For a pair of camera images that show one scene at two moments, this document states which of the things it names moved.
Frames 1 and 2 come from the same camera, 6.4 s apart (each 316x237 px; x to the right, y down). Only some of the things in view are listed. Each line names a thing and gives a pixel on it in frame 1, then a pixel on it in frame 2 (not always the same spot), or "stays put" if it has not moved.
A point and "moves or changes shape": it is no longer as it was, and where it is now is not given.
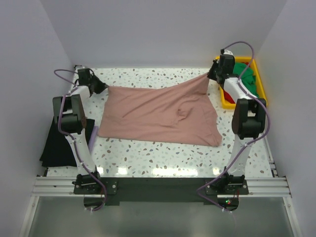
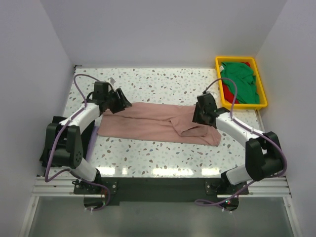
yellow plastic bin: (260, 90) stays put
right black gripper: (215, 72) -> (201, 113)
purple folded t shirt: (93, 138) stays put
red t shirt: (227, 97) stays put
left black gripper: (96, 84) -> (118, 100)
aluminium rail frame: (258, 187) stays put
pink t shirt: (181, 111) moves or changes shape
